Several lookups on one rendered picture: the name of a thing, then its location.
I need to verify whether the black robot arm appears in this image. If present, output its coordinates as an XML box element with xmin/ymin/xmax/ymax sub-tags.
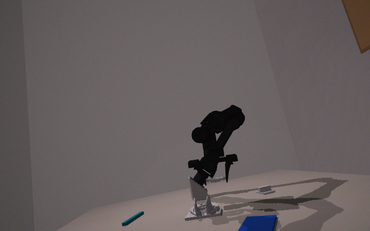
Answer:
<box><xmin>192</xmin><ymin>105</ymin><xmax>245</xmax><ymax>188</ymax></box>

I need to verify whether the teal rectangular bar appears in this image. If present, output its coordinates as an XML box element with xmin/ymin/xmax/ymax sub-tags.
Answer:
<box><xmin>122</xmin><ymin>211</ymin><xmax>144</xmax><ymax>226</ymax></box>

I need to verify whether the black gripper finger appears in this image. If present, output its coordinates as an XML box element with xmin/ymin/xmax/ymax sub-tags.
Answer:
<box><xmin>225</xmin><ymin>163</ymin><xmax>233</xmax><ymax>182</ymax></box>
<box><xmin>194</xmin><ymin>167</ymin><xmax>207</xmax><ymax>185</ymax></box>

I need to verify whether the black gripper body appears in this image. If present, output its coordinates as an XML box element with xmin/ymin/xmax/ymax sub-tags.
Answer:
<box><xmin>188</xmin><ymin>142</ymin><xmax>238</xmax><ymax>168</ymax></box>

